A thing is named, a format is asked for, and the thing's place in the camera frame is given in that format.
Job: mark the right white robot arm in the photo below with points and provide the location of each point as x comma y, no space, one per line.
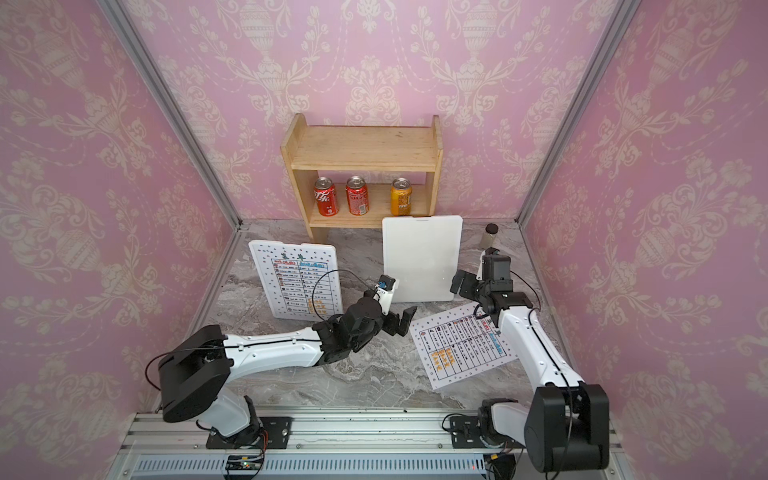
566,426

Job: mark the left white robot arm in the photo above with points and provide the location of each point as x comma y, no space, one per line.
194,377

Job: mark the white rack board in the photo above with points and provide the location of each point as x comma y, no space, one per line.
264,252
422,254

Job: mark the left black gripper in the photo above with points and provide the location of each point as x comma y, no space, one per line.
394,327

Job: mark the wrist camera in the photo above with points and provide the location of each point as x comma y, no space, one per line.
385,289
480,271

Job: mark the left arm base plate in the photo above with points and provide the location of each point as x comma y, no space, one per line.
271,433

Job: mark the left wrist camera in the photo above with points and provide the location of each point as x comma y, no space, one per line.
385,289

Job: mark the red cola can left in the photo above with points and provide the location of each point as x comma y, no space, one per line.
325,196

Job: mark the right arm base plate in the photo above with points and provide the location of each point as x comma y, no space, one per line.
467,432

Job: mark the paper menu sheet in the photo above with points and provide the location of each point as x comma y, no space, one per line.
304,289
458,344

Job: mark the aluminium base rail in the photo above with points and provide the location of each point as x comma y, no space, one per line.
334,416

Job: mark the small dark-capped spice bottle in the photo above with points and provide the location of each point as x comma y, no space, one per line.
488,236

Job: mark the small green circuit board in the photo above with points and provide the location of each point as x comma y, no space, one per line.
243,464

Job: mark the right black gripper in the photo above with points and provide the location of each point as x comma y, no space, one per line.
467,290

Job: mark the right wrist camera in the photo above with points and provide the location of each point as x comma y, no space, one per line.
480,271

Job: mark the red cola can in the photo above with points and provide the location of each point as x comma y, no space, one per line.
357,195
325,196

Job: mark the red cola can middle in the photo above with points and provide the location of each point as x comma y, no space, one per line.
357,195

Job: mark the orange soda can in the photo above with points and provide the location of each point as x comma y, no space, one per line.
401,197

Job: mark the wooden two-tier shelf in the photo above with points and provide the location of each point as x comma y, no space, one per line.
308,151

